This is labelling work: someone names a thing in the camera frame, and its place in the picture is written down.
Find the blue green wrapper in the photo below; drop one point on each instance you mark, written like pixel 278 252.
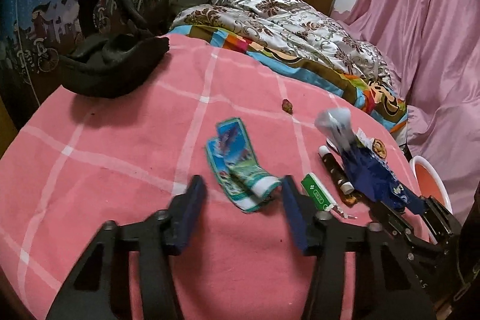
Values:
pixel 233 161

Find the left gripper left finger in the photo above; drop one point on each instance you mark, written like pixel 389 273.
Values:
pixel 98 286

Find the green white small box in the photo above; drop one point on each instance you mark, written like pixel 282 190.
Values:
pixel 321 197

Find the colourful cartoon blanket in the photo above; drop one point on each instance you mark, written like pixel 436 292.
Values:
pixel 371 96

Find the dark brown tube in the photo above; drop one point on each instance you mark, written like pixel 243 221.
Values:
pixel 344 186

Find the dark blue snack bag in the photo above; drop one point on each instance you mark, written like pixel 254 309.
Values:
pixel 367 172

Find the floral satin quilt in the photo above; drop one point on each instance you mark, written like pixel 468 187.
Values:
pixel 294 28

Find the orange plastic basin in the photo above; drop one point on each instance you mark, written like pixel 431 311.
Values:
pixel 429 181

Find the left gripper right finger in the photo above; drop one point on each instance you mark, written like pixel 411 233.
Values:
pixel 386 286

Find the pink curtain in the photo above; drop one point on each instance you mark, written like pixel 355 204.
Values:
pixel 432 49

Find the black bag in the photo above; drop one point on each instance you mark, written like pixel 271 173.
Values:
pixel 110 65

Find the pink checked bed sheet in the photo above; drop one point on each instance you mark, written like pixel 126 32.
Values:
pixel 80 161

